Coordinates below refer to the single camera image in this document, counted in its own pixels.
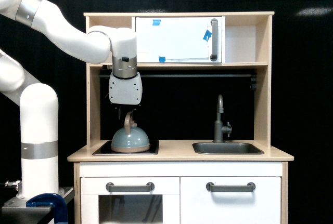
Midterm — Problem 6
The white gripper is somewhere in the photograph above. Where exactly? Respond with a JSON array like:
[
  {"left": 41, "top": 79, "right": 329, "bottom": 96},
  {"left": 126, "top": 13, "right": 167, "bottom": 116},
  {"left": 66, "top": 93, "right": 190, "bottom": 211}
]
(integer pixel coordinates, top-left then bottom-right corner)
[{"left": 108, "top": 72, "right": 143, "bottom": 105}]

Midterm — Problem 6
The grey-blue toy teapot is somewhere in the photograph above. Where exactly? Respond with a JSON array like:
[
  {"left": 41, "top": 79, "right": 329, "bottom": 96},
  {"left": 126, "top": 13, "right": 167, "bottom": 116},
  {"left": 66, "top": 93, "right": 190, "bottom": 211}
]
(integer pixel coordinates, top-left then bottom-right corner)
[{"left": 111, "top": 112, "right": 150, "bottom": 153}]

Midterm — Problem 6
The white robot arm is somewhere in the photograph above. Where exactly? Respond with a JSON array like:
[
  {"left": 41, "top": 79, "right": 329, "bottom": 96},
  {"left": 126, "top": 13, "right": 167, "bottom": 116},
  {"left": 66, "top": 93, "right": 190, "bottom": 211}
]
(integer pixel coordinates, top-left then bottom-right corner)
[{"left": 1, "top": 0, "right": 142, "bottom": 200}]

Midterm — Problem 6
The black toy stove top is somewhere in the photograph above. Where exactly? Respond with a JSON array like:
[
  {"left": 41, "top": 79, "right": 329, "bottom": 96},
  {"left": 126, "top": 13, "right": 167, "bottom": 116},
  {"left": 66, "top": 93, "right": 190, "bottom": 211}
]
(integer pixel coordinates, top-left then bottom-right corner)
[{"left": 93, "top": 140, "right": 159, "bottom": 156}]

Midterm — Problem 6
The blue tape piece bottom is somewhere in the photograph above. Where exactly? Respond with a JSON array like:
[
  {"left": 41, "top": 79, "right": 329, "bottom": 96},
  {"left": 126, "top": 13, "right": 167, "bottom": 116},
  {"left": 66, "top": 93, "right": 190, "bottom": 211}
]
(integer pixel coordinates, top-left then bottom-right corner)
[{"left": 159, "top": 56, "right": 166, "bottom": 63}]

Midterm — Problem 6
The blue tape piece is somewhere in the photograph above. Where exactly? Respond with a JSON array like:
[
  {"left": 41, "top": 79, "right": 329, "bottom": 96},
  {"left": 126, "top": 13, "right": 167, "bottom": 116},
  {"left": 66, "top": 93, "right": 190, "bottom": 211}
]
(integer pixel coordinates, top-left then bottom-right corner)
[
  {"left": 159, "top": 56, "right": 166, "bottom": 63},
  {"left": 152, "top": 19, "right": 161, "bottom": 26},
  {"left": 203, "top": 30, "right": 212, "bottom": 42}
]

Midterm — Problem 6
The white microwave door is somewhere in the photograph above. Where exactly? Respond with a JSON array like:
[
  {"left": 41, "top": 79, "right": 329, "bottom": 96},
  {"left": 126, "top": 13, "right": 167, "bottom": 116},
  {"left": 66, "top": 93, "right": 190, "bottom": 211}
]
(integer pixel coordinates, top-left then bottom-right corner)
[{"left": 135, "top": 16, "right": 225, "bottom": 63}]

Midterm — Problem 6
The blue tape piece top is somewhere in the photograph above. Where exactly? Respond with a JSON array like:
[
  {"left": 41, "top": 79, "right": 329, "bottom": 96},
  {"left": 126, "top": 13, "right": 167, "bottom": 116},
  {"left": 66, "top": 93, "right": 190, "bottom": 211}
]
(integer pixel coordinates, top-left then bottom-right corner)
[{"left": 152, "top": 19, "right": 161, "bottom": 26}]

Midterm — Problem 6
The grey toy sink basin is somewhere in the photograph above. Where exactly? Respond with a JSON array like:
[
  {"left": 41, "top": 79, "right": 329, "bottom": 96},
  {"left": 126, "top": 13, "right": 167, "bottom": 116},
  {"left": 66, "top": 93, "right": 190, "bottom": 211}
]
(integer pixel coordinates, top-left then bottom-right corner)
[{"left": 193, "top": 142, "right": 264, "bottom": 155}]

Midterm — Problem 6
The blue tape piece right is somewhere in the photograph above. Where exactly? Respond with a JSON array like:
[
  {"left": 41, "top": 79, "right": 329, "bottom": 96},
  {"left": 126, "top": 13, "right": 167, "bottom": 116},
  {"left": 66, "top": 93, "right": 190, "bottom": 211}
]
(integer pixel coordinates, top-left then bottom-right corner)
[{"left": 203, "top": 30, "right": 212, "bottom": 42}]

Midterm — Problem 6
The grey toy faucet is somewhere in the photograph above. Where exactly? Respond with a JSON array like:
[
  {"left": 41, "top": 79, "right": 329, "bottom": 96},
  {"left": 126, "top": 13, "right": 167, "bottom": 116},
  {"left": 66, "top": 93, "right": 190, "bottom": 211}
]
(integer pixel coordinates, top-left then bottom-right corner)
[{"left": 213, "top": 95, "right": 232, "bottom": 143}]

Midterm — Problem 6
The white oven door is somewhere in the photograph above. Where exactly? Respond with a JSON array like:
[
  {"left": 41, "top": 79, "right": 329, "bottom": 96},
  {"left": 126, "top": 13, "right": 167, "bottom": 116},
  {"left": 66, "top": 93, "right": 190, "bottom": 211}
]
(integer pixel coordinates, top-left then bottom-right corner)
[{"left": 81, "top": 177, "right": 180, "bottom": 223}]

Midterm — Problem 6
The blue C-clamp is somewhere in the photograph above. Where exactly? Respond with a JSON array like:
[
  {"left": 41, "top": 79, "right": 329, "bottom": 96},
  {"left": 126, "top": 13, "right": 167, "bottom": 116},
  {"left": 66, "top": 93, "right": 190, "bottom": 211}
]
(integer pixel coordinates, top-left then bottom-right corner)
[{"left": 25, "top": 193, "right": 69, "bottom": 224}]

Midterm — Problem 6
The white cabinet door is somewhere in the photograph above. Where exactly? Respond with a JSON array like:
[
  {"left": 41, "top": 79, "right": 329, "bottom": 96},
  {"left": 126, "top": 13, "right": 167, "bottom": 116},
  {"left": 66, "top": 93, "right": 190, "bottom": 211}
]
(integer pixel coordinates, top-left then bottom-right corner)
[{"left": 180, "top": 177, "right": 281, "bottom": 223}]

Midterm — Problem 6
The grey oven door handle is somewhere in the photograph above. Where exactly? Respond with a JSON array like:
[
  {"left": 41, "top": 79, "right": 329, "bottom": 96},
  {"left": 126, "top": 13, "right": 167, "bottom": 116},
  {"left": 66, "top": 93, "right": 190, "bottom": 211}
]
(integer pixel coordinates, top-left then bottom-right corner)
[{"left": 106, "top": 182, "right": 155, "bottom": 192}]

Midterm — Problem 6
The grey microwave door handle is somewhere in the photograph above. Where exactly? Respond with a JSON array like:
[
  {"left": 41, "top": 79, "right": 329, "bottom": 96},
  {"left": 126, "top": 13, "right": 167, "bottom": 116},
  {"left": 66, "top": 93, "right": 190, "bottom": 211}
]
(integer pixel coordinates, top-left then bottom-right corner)
[{"left": 210, "top": 18, "right": 219, "bottom": 61}]

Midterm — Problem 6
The black hanging rail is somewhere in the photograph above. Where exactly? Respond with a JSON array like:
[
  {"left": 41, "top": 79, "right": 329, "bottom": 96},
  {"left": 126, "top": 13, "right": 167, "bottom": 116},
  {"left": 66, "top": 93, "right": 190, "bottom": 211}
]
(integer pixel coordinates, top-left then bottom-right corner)
[{"left": 99, "top": 72, "right": 257, "bottom": 78}]

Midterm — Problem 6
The wooden toy kitchen frame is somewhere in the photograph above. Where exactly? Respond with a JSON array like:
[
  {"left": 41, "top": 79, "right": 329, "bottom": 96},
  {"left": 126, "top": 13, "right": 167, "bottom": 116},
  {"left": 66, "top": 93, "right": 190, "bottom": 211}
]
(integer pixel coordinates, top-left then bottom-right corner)
[{"left": 68, "top": 11, "right": 294, "bottom": 223}]

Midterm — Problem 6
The grey cabinet door handle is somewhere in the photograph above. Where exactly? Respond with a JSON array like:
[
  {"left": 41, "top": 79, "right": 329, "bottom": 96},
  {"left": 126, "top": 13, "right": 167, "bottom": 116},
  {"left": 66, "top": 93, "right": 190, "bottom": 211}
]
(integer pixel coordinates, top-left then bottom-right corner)
[{"left": 206, "top": 182, "right": 256, "bottom": 193}]

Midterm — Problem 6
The grey metal base plate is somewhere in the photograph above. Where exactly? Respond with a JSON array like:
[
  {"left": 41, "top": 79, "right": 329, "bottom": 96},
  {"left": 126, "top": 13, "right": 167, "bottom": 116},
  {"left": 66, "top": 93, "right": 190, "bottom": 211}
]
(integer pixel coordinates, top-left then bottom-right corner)
[{"left": 2, "top": 187, "right": 75, "bottom": 213}]

